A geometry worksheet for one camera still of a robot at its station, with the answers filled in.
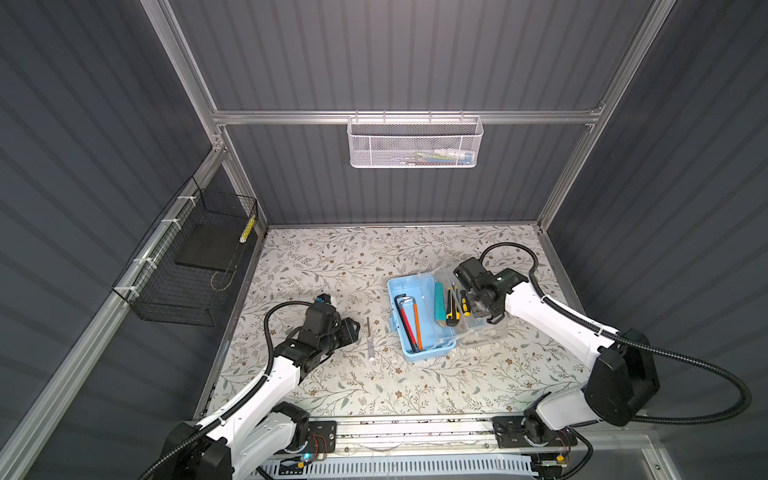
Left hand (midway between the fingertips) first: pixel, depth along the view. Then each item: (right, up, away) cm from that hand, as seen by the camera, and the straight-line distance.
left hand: (354, 327), depth 84 cm
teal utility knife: (+25, +6, +5) cm, 26 cm away
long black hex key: (+13, +3, +12) cm, 18 cm away
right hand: (+39, +6, 0) cm, 40 cm away
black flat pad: (-37, +23, -5) cm, 44 cm away
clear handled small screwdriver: (+4, -6, +5) cm, 9 cm away
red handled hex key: (+16, -2, +9) cm, 18 cm away
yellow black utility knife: (+29, +3, +1) cm, 29 cm away
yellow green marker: (-29, +28, -2) cm, 41 cm away
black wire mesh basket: (-41, +17, -12) cm, 46 cm away
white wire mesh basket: (+21, +68, +39) cm, 81 cm away
